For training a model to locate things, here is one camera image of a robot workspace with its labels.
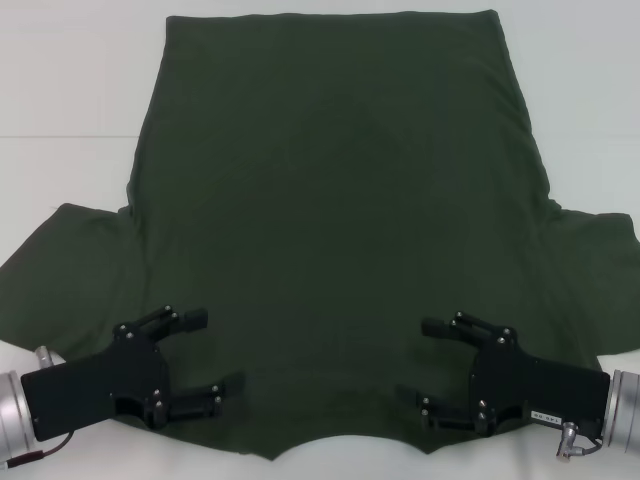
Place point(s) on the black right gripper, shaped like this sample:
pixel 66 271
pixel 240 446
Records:
pixel 545 385

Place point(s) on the dark green t-shirt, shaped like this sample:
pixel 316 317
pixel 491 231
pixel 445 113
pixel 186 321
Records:
pixel 320 200

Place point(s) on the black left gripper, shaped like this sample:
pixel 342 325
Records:
pixel 90 385

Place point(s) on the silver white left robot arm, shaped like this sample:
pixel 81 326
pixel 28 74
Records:
pixel 12 415

